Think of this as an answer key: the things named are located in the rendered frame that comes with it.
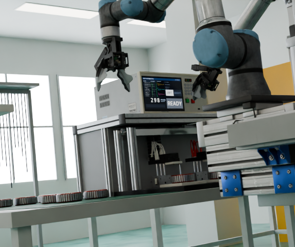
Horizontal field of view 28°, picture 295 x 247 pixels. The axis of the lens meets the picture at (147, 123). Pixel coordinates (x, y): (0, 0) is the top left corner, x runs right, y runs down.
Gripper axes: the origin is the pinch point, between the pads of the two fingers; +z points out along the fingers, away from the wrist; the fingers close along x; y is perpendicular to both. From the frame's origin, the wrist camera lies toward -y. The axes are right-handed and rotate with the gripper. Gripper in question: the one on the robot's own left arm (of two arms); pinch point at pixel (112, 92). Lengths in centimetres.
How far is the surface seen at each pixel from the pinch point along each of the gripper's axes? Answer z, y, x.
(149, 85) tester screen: -10, -33, 45
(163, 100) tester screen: -3, -34, 53
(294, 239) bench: 85, -92, 208
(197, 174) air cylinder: 34, -33, 69
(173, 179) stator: 35, -20, 43
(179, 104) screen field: -1, -34, 63
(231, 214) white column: 81, -304, 363
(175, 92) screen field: -7, -34, 61
